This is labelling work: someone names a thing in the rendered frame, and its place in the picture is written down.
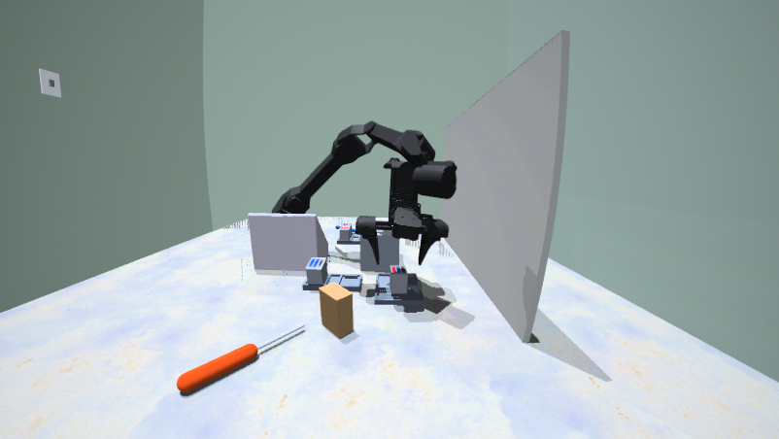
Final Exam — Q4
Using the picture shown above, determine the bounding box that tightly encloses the tan rectangular block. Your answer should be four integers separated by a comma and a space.
319, 283, 355, 339

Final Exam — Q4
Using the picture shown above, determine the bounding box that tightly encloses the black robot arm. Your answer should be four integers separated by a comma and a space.
272, 120, 457, 241

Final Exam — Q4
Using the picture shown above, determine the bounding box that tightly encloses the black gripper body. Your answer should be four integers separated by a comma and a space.
356, 192, 449, 238

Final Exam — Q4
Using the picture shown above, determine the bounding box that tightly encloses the orange-handled screwdriver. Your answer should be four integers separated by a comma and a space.
177, 323, 305, 392

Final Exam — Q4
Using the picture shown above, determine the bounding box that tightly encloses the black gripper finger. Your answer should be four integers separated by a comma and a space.
419, 234, 441, 266
362, 232, 379, 265

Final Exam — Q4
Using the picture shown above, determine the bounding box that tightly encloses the grey flat panel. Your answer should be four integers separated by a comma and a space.
441, 30, 570, 343

